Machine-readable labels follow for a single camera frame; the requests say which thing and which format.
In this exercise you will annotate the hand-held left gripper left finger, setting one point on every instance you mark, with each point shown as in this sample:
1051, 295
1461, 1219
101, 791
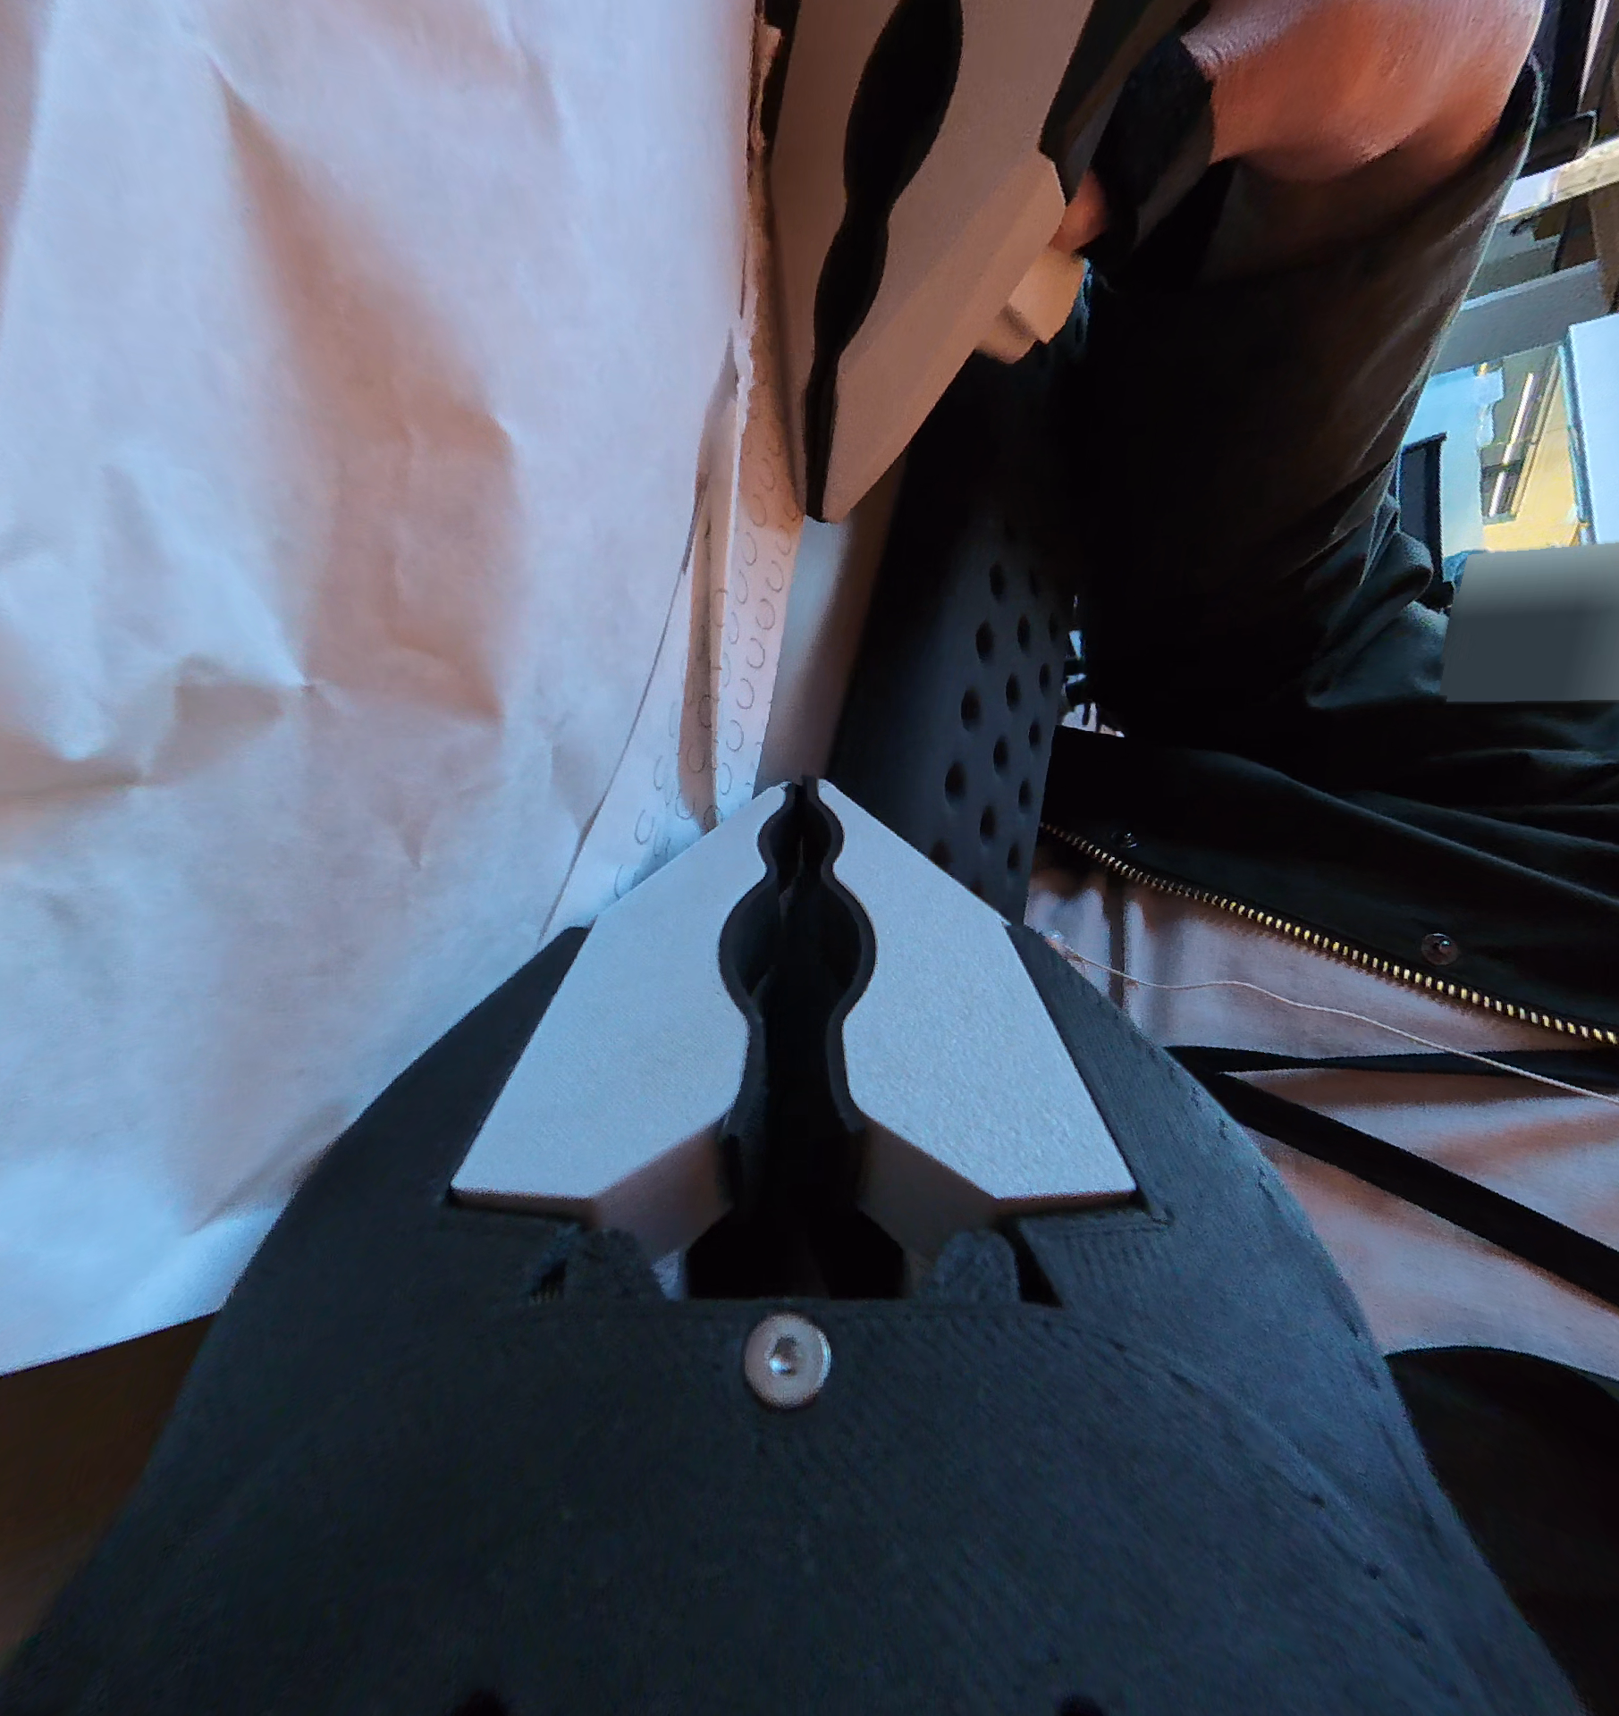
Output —
609, 1073

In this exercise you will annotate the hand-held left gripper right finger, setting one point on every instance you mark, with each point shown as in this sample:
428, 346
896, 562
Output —
984, 1073

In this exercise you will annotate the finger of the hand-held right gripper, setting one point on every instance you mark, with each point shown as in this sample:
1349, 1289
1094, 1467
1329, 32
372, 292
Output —
803, 135
997, 135

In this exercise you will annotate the large white paper bag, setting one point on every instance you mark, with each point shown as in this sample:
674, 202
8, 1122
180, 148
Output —
286, 603

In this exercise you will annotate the person's right hand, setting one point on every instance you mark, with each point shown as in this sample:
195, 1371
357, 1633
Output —
1358, 81

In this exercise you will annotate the person's light grey clothing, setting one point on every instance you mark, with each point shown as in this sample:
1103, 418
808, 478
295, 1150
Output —
1131, 939

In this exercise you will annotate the black perforated chair armrest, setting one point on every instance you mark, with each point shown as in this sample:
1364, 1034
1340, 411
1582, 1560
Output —
971, 698

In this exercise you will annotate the person's dark zip jacket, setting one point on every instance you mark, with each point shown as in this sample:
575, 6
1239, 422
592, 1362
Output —
1358, 831

